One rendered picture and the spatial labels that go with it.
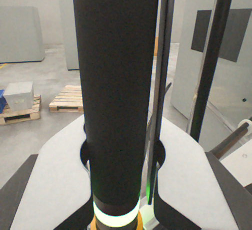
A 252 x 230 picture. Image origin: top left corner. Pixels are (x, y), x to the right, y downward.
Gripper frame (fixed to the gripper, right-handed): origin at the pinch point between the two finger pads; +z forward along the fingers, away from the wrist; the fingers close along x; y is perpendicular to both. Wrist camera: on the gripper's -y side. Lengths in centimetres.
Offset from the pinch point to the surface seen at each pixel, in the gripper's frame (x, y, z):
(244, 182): 31.0, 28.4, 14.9
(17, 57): -380, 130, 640
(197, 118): 6.9, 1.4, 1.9
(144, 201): 2.6, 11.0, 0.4
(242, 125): 22.2, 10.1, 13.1
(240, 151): 33.7, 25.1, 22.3
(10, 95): -172, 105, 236
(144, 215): 2.4, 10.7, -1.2
